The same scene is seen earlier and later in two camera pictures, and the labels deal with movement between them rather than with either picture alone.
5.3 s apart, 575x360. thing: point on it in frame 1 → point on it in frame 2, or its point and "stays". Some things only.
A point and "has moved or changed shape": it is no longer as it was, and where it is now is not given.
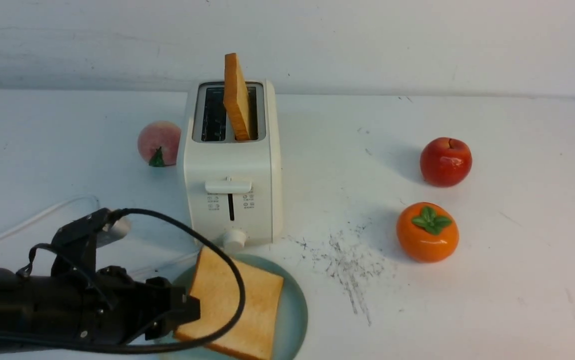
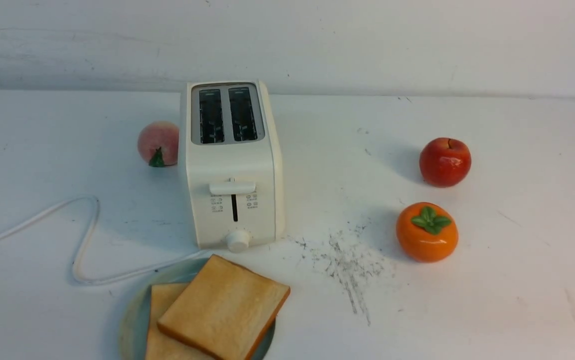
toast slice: (215, 288) has moved or changed shape
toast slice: (236, 97) → (226, 308)
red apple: (445, 162) stays
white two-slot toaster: (233, 188) stays
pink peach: (158, 143) stays
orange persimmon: (427, 232) stays
